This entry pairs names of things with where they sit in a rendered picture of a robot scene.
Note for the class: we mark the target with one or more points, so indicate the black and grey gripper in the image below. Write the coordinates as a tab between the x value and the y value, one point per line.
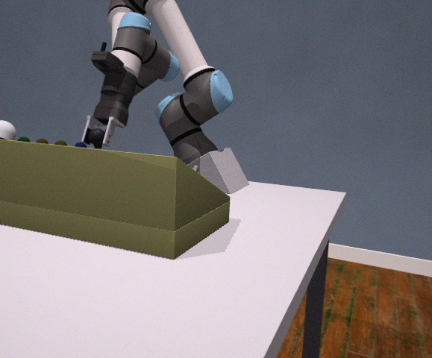
121	69

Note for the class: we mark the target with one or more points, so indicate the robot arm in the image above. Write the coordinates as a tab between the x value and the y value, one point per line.
208	92

